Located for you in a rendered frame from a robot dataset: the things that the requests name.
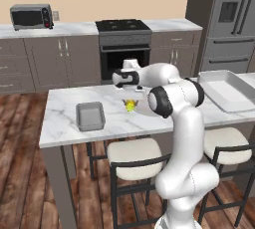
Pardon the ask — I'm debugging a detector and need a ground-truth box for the grey toaster oven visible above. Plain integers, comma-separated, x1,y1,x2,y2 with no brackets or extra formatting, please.
9,3,55,31

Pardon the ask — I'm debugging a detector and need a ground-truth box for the grey steel fridge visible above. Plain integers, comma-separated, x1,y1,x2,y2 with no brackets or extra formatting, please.
184,0,255,77

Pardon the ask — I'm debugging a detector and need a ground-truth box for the marble-top kitchen island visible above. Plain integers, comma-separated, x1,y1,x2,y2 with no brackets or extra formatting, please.
38,72,255,229

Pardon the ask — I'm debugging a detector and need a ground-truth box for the yellow vegetable piece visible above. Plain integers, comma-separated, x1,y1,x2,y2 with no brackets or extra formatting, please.
125,100,137,113

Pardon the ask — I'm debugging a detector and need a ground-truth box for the large grey plate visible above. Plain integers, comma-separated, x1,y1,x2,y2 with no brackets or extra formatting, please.
121,97,161,118

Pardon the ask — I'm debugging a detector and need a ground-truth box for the cream cushioned black-frame stool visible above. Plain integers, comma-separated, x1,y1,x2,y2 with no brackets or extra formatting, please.
198,126,255,228
106,137,172,229
86,140,110,180

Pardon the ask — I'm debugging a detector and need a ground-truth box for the grey tupperware container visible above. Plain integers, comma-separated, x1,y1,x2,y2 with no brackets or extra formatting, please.
75,101,107,132

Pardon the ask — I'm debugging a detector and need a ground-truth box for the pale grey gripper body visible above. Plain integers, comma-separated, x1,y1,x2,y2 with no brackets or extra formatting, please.
117,86,146,102

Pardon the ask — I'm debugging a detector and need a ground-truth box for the brown lower cupboard run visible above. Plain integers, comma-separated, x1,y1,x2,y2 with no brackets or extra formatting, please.
149,30,203,79
0,35,102,96

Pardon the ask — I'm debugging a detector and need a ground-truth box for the grey oven with hob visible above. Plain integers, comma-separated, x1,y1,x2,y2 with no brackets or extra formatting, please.
95,18,153,86

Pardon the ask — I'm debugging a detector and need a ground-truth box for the large white tupperware container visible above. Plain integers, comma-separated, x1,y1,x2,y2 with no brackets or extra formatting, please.
197,70,255,115

